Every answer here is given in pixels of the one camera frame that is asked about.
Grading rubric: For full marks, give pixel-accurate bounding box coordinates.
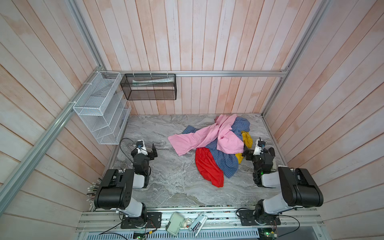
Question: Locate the pink cloth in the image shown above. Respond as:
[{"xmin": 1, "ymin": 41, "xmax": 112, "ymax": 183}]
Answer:
[{"xmin": 168, "ymin": 114, "xmax": 244, "ymax": 156}]

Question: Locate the red cloth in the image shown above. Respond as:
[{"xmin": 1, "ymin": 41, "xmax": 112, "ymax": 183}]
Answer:
[{"xmin": 195, "ymin": 148, "xmax": 224, "ymax": 188}]

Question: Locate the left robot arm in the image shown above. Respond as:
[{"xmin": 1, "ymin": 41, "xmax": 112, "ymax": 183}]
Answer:
[{"xmin": 94, "ymin": 140, "xmax": 158, "ymax": 220}]

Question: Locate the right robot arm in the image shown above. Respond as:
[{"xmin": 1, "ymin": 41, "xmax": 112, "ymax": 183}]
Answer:
[{"xmin": 242, "ymin": 146, "xmax": 324, "ymax": 225}]

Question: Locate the yellow cloth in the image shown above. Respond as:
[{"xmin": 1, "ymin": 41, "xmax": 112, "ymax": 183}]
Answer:
[{"xmin": 235, "ymin": 131, "xmax": 253, "ymax": 164}]

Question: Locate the blue checkered cloth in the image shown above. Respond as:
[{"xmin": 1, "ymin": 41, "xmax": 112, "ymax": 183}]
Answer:
[{"xmin": 181, "ymin": 116, "xmax": 250, "ymax": 178}]

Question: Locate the red pencil cup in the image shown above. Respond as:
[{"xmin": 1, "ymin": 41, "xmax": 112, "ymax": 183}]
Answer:
[{"xmin": 87, "ymin": 178, "xmax": 102, "ymax": 202}]

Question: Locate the white electrical box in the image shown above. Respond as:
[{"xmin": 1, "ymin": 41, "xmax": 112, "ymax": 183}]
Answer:
[{"xmin": 166, "ymin": 212, "xmax": 186, "ymax": 237}]

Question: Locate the white labelled device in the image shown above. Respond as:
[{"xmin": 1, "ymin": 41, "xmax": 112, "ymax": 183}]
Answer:
[{"xmin": 189, "ymin": 213, "xmax": 208, "ymax": 237}]

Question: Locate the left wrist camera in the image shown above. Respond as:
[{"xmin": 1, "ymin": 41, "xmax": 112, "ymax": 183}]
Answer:
[{"xmin": 136, "ymin": 140, "xmax": 148, "ymax": 156}]

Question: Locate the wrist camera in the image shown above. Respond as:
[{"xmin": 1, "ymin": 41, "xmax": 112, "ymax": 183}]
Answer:
[
  {"xmin": 136, "ymin": 140, "xmax": 148, "ymax": 156},
  {"xmin": 253, "ymin": 138, "xmax": 266, "ymax": 156}
]

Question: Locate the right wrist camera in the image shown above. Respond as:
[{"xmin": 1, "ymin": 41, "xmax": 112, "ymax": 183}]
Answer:
[{"xmin": 253, "ymin": 138, "xmax": 266, "ymax": 156}]

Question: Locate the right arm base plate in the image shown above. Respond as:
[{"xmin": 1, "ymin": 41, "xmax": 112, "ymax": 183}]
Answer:
[{"xmin": 236, "ymin": 208, "xmax": 281, "ymax": 226}]

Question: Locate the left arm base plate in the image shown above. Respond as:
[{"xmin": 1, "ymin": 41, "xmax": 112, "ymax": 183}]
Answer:
[{"xmin": 121, "ymin": 212, "xmax": 162, "ymax": 229}]

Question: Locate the white wire wall shelf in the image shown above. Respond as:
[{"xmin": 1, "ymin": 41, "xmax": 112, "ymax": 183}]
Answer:
[{"xmin": 73, "ymin": 71, "xmax": 132, "ymax": 145}]

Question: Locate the black mesh wall basket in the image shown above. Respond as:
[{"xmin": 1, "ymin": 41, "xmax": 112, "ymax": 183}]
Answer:
[{"xmin": 120, "ymin": 73, "xmax": 178, "ymax": 101}]

